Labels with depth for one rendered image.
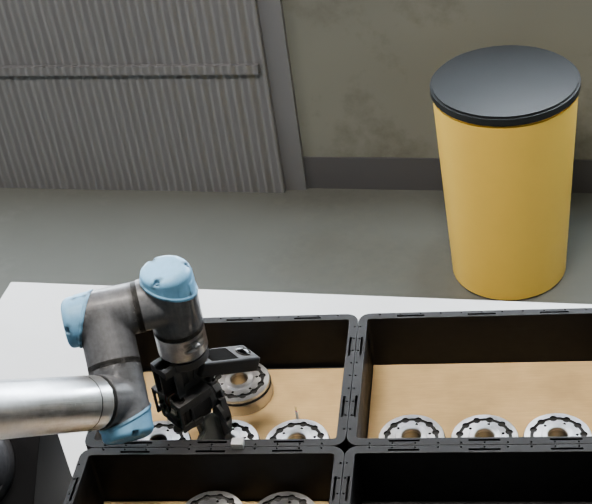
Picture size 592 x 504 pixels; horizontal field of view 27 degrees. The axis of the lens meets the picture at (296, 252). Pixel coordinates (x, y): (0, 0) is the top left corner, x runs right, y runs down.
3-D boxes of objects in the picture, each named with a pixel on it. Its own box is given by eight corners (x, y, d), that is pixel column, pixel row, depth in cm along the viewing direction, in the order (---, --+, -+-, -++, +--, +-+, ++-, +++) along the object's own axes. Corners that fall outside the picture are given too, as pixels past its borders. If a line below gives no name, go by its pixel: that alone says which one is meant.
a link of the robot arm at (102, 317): (71, 369, 168) (149, 350, 169) (55, 291, 171) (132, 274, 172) (78, 377, 176) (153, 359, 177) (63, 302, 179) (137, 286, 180)
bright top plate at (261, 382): (273, 361, 206) (272, 358, 205) (266, 403, 198) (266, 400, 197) (214, 363, 207) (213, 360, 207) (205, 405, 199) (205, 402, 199)
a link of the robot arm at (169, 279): (129, 258, 175) (188, 245, 176) (144, 317, 181) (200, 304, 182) (135, 291, 168) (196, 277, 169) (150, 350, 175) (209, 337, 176)
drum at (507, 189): (584, 232, 365) (588, 46, 328) (568, 315, 336) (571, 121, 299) (455, 222, 377) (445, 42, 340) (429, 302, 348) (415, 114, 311)
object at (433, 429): (377, 465, 184) (377, 462, 184) (379, 417, 192) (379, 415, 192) (445, 463, 183) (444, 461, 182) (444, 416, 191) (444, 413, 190)
